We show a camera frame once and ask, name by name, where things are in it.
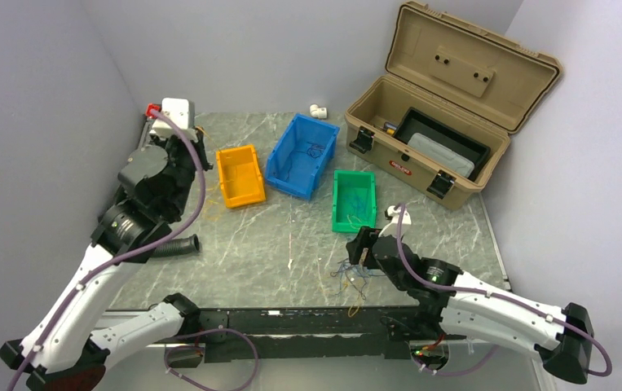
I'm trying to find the purple wire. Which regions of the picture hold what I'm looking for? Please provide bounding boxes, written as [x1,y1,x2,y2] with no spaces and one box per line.
[278,141,385,301]

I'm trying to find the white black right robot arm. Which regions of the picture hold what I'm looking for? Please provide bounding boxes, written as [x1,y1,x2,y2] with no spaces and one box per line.
[346,226,593,384]

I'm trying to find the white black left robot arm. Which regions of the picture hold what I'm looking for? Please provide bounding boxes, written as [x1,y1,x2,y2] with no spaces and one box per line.
[0,127,212,390]

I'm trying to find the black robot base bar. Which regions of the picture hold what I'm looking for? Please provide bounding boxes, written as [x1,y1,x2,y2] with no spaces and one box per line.
[145,291,468,363]

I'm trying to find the white pipe elbow fitting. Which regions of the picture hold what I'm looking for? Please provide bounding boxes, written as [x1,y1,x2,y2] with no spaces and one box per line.
[309,104,328,120]

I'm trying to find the green plastic bin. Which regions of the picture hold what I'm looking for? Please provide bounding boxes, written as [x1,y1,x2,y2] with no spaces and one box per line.
[331,170,377,234]

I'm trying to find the orange plastic bin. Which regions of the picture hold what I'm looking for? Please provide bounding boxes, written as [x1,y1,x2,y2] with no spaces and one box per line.
[216,144,267,209]

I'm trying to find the blue plastic bin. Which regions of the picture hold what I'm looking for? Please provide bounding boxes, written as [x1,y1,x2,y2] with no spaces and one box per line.
[264,113,340,200]

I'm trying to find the grey plastic case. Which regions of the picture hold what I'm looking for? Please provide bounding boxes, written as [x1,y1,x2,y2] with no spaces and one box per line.
[407,134,474,178]

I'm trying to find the black tool box tray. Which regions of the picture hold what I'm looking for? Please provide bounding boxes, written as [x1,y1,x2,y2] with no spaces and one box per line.
[394,108,491,181]

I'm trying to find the tan tool box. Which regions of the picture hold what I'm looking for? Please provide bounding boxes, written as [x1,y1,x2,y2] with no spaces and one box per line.
[345,1,562,210]

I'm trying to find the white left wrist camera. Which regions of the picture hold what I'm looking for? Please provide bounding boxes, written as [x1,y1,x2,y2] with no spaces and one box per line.
[145,98,196,141]

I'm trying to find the black corrugated hose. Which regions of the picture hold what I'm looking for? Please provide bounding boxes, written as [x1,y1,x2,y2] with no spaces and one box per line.
[151,233,201,259]

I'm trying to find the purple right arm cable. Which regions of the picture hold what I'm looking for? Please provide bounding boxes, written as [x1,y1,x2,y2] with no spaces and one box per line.
[394,204,613,378]

